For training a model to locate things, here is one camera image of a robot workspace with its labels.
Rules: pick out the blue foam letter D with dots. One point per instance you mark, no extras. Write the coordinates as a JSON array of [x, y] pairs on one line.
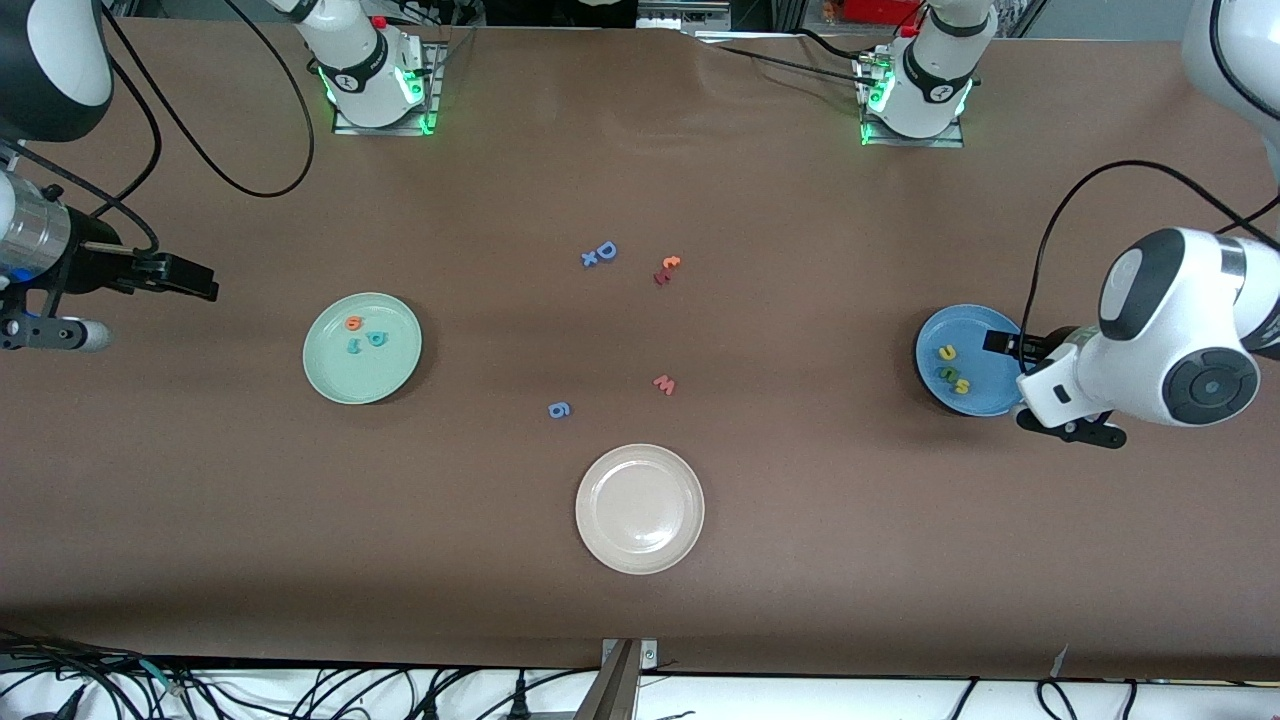
[[601, 250]]

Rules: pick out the blue plate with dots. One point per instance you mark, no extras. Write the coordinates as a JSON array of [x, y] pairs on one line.
[[955, 325]]

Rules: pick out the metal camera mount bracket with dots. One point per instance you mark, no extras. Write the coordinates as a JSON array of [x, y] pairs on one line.
[[615, 690]]

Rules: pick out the red box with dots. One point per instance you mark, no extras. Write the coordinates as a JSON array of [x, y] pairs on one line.
[[880, 10]]

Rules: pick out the blue foam letter g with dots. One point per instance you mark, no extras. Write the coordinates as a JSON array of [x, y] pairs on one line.
[[552, 411]]

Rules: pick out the pink-red foam letter w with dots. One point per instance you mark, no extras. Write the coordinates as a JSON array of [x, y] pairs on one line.
[[664, 386]]

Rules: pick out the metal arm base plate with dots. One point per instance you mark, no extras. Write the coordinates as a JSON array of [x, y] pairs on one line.
[[380, 130], [910, 142]]

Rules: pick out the silver metal fixture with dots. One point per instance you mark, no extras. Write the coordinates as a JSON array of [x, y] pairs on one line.
[[715, 12]]

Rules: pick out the light green plate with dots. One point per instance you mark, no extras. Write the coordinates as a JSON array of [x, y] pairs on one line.
[[385, 375]]

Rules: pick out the beige plate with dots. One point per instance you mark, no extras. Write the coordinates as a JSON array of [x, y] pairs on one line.
[[640, 510]]

